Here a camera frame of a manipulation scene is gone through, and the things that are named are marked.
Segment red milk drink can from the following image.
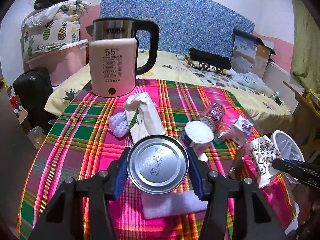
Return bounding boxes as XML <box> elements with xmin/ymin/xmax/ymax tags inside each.
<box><xmin>196</xmin><ymin>102</ymin><xmax>225</xmax><ymax>132</ymax></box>

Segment white purple yogurt cup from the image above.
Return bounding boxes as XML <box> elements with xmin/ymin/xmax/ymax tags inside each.
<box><xmin>179</xmin><ymin>120</ymin><xmax>214</xmax><ymax>162</ymax></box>

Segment blue patterned headboard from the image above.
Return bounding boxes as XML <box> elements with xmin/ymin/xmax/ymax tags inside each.
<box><xmin>100</xmin><ymin>0</ymin><xmax>255</xmax><ymax>57</ymax></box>

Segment green curtain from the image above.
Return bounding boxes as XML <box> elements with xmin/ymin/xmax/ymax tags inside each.
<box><xmin>291</xmin><ymin>0</ymin><xmax>319</xmax><ymax>90</ymax></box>

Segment red toy box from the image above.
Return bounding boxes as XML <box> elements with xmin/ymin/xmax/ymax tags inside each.
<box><xmin>9</xmin><ymin>95</ymin><xmax>28</xmax><ymax>124</ymax></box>

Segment polka dot brown cloth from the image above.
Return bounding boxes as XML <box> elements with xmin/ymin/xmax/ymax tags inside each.
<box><xmin>186</xmin><ymin>61</ymin><xmax>230</xmax><ymax>74</ymax></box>

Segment patterned paper snack bag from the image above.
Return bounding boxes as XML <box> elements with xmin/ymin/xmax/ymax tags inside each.
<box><xmin>248</xmin><ymin>135</ymin><xmax>282</xmax><ymax>189</ymax></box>

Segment purple white carton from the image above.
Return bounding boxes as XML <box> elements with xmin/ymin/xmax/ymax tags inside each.
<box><xmin>215</xmin><ymin>115</ymin><xmax>254</xmax><ymax>147</ymax></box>

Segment black suitcase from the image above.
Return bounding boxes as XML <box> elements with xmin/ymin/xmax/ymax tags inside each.
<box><xmin>13</xmin><ymin>67</ymin><xmax>55</xmax><ymax>133</ymax></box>

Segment pineapple print fabric bundle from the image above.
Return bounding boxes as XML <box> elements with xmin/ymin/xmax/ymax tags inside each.
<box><xmin>21</xmin><ymin>0</ymin><xmax>91</xmax><ymax>62</ymax></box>

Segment white plastic bag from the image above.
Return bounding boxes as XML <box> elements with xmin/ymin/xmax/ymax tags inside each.
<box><xmin>232</xmin><ymin>72</ymin><xmax>268</xmax><ymax>93</ymax></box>

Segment white trash bin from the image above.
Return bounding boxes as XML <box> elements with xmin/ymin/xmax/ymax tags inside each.
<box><xmin>271</xmin><ymin>130</ymin><xmax>305</xmax><ymax>161</ymax></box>

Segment yellow pineapple bed sheet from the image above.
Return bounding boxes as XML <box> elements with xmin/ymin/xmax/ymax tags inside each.
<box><xmin>44</xmin><ymin>51</ymin><xmax>294</xmax><ymax>134</ymax></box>

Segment small bottle on bed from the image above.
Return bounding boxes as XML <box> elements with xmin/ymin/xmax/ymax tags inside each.
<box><xmin>270</xmin><ymin>91</ymin><xmax>279</xmax><ymax>101</ymax></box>

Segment fruit print sheet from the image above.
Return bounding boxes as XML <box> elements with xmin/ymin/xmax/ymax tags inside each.
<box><xmin>176</xmin><ymin>54</ymin><xmax>258</xmax><ymax>94</ymax></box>

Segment pink electric kettle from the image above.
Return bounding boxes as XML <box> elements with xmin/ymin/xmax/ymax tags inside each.
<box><xmin>86</xmin><ymin>18</ymin><xmax>159</xmax><ymax>98</ymax></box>

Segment wooden table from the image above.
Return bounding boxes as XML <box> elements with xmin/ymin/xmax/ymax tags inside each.
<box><xmin>283</xmin><ymin>81</ymin><xmax>319</xmax><ymax>161</ymax></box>

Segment cardboard box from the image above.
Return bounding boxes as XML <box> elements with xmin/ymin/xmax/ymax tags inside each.
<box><xmin>230</xmin><ymin>29</ymin><xmax>276</xmax><ymax>79</ymax></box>

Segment pink storage box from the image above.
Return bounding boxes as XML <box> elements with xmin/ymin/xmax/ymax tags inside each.
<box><xmin>27</xmin><ymin>39</ymin><xmax>89</xmax><ymax>86</ymax></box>

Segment black folded cloth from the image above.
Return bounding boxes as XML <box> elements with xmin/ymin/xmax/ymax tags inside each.
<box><xmin>189</xmin><ymin>48</ymin><xmax>231</xmax><ymax>70</ymax></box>

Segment silver tin can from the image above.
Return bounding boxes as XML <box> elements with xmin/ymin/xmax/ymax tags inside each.
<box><xmin>126</xmin><ymin>134</ymin><xmax>189</xmax><ymax>194</ymax></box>

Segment white paper bag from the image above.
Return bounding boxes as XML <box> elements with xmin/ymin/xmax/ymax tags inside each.
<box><xmin>124</xmin><ymin>92</ymin><xmax>167</xmax><ymax>144</ymax></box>

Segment pink plaid tablecloth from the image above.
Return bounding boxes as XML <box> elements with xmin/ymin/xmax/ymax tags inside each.
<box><xmin>18</xmin><ymin>79</ymin><xmax>295</xmax><ymax>239</ymax></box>

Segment brown snack wrapper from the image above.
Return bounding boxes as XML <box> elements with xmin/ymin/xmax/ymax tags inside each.
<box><xmin>228</xmin><ymin>148</ymin><xmax>246</xmax><ymax>180</ymax></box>

